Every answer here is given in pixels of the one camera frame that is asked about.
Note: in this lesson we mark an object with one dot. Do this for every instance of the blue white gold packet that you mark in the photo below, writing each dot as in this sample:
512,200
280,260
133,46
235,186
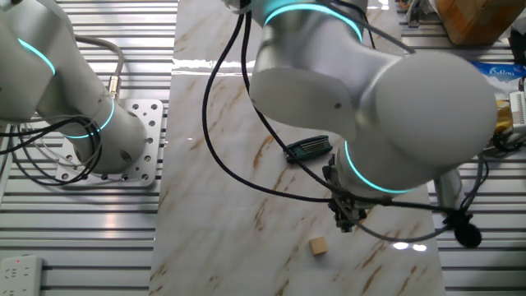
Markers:
507,74

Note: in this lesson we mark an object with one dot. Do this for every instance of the brown cardboard box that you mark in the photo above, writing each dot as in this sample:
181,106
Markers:
481,20

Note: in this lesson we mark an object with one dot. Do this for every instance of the small wooden cube block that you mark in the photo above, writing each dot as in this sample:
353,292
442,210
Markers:
318,246

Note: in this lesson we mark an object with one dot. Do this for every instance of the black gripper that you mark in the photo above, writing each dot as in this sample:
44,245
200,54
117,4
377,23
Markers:
341,205

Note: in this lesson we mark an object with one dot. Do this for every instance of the black device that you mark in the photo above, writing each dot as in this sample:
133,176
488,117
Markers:
518,45

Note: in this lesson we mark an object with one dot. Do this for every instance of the green folding hex key set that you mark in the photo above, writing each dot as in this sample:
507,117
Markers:
306,150

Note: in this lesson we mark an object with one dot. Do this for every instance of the perforated aluminium base plate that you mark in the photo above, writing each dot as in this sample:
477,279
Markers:
150,135

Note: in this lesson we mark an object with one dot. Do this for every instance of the white power strip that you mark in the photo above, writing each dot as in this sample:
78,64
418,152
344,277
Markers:
20,275

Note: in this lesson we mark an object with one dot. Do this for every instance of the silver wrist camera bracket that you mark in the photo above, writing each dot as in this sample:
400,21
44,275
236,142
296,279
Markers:
448,189

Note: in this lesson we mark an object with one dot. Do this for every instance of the marble pattern mat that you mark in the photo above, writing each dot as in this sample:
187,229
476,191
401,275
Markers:
213,214

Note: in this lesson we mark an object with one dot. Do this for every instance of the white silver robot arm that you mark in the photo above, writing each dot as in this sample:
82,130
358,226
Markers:
411,115

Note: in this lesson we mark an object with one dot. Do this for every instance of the aluminium pole with base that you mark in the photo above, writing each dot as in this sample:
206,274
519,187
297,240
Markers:
416,12

